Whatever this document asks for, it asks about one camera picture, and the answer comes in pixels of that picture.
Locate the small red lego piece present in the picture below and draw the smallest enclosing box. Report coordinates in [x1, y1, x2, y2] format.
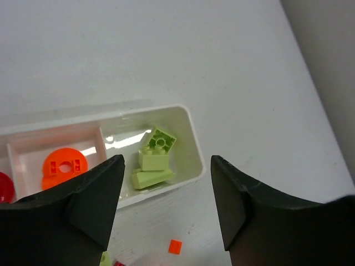
[114, 261, 125, 266]

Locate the small orange lego tile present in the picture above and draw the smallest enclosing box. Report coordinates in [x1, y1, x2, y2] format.
[168, 239, 182, 255]

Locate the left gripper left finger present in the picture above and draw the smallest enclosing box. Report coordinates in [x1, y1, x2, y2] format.
[1, 155, 125, 265]

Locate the red half-round lego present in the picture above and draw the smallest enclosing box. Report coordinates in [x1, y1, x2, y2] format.
[0, 172, 15, 203]

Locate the white three-compartment tray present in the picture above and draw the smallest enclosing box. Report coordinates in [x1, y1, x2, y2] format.
[1, 105, 205, 208]

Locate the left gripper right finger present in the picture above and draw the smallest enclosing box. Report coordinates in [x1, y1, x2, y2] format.
[210, 155, 354, 265]

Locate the green lego brick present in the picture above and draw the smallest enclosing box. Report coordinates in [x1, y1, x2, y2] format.
[138, 146, 169, 171]
[144, 126, 177, 154]
[99, 251, 112, 266]
[130, 168, 174, 190]

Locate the orange round lego disc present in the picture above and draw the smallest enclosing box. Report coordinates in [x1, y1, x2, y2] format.
[42, 147, 88, 190]

